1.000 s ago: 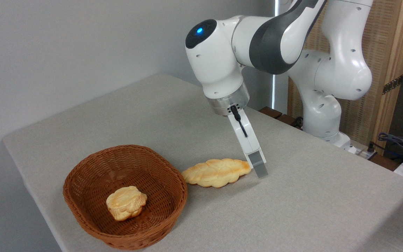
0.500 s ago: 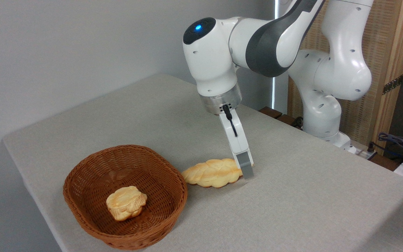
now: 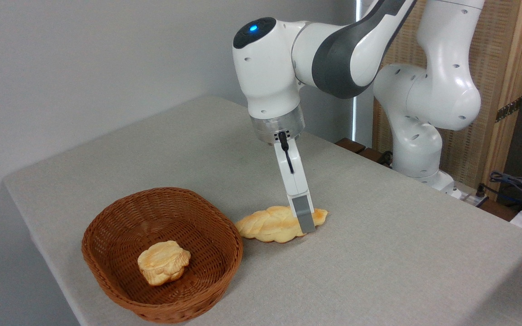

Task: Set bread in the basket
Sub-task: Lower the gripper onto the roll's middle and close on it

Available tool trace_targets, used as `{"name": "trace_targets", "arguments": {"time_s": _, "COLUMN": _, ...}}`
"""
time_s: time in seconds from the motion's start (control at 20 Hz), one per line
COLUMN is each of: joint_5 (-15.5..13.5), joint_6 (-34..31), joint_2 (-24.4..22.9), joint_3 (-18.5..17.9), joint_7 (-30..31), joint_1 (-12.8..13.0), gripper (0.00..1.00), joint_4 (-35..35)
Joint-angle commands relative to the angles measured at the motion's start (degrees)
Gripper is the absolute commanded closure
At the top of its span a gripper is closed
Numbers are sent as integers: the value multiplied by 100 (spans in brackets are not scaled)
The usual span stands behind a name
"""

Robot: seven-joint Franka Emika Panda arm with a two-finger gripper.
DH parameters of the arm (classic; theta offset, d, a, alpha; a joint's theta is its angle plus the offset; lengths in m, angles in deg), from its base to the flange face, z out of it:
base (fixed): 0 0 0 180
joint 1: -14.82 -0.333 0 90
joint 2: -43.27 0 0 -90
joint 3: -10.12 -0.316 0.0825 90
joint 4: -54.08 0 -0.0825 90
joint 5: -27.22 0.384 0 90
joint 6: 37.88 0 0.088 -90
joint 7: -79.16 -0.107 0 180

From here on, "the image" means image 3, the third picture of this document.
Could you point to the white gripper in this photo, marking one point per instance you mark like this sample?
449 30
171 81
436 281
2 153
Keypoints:
298 179

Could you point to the long braided bread loaf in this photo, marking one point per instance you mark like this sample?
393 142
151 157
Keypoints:
265 224

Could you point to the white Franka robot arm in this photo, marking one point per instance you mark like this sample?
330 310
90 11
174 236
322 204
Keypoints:
270 68

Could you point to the small round bread roll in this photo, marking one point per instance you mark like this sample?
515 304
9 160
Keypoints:
163 262

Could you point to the brown wicker basket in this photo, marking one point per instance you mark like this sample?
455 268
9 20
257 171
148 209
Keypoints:
120 226

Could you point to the dark brown wooden slat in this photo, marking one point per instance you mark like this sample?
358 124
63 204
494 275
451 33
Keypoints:
499 210
350 145
372 156

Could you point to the grey fabric tablecloth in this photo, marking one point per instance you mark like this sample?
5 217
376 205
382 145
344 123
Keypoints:
379 262

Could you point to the white power strip with plug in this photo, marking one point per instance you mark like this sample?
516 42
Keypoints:
469 197

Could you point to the metal screen hinge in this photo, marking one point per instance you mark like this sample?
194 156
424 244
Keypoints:
509 110

